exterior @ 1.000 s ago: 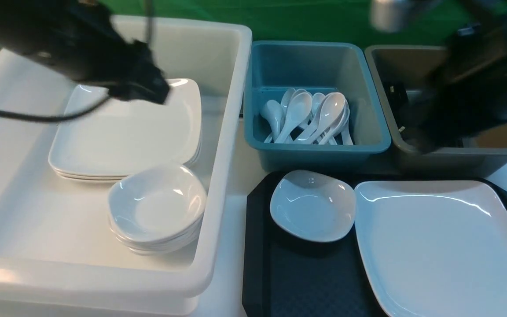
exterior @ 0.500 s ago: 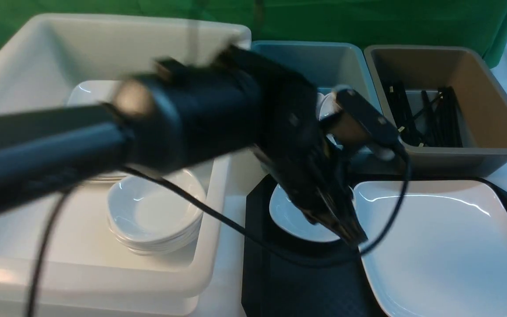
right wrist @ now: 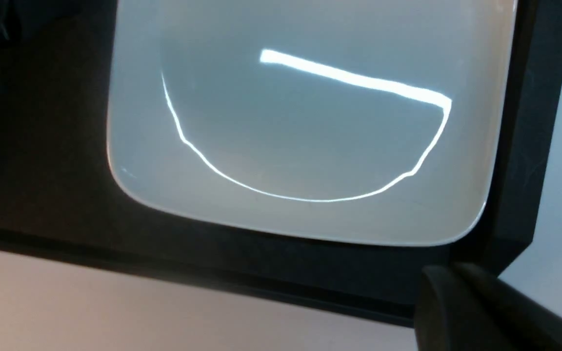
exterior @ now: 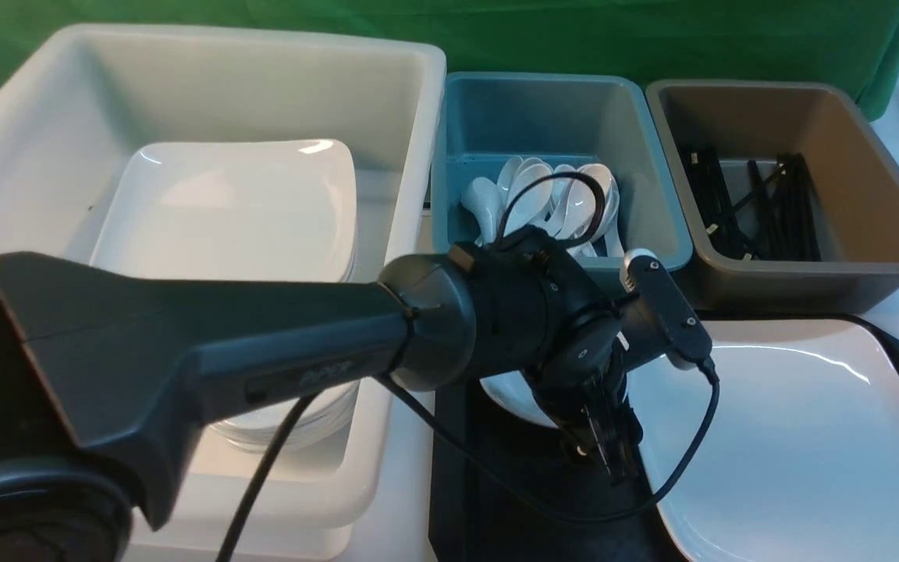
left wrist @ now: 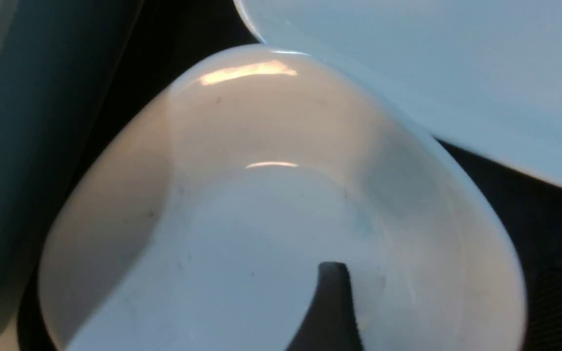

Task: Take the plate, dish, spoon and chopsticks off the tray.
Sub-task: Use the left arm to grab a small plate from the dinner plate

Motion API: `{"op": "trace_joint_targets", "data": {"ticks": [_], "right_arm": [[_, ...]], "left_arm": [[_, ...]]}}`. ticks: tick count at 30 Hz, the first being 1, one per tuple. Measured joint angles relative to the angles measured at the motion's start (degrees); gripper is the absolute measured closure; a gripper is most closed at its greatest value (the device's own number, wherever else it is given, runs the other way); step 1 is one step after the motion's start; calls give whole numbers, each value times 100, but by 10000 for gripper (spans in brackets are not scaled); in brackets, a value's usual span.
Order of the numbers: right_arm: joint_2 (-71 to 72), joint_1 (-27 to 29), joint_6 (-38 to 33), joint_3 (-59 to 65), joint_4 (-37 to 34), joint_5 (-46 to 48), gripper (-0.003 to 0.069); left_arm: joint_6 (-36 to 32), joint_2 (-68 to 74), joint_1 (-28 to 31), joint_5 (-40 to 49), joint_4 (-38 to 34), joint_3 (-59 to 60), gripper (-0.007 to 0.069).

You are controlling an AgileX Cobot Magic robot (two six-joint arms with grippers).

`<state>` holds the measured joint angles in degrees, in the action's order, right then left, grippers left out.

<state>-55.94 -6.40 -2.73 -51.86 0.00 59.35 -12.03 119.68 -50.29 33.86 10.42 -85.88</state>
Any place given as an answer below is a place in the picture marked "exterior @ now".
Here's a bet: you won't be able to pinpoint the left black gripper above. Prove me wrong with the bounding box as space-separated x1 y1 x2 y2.
461 226 643 483

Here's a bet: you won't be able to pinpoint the white bowl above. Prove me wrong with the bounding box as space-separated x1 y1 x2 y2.
479 371 557 429

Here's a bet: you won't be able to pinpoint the large white rice plate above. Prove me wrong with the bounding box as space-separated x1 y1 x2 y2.
659 319 899 561

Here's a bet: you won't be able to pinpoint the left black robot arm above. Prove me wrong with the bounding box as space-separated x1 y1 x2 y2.
0 228 627 561

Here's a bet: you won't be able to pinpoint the top white square plate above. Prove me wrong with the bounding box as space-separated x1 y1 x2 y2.
90 139 357 283

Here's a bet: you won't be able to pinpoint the black serving tray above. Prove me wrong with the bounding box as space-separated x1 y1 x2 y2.
429 305 899 561

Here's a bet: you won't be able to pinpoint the pile of white spoons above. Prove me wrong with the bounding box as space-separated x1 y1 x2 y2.
460 156 625 258

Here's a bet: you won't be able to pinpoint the pile of black chopsticks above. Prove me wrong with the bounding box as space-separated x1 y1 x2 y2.
679 144 822 262

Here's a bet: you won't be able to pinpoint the lower stacked white bowls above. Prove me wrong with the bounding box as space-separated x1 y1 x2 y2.
208 382 361 454

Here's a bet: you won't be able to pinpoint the brown plastic bin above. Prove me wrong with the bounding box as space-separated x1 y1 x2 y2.
646 80 899 314

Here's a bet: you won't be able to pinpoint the teal plastic bin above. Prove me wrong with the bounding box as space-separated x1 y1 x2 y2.
429 72 693 288

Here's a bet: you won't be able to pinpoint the green backdrop cloth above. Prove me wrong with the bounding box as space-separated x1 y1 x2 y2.
0 1 899 119

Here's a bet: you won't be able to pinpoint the large white plastic tub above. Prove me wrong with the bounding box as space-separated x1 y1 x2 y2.
0 24 446 561

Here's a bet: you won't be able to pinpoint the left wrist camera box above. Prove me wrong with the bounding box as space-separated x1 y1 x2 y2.
620 248 712 371

